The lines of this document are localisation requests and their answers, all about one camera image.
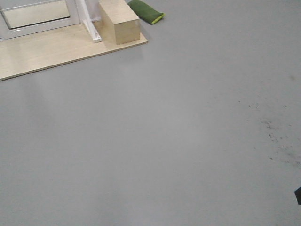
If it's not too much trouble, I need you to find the white framed transparent sliding door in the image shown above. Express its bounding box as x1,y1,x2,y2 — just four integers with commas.
0,0,79,40

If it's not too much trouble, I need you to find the black robot part at edge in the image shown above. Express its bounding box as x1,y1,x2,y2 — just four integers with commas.
294,187,301,205

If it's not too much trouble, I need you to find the light wooden box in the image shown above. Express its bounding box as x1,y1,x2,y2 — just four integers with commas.
99,0,140,45

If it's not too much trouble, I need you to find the green sandbag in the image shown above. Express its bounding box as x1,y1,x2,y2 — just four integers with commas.
128,0,165,25

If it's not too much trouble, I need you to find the light wooden base platform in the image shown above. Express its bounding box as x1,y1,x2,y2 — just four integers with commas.
0,21,148,81

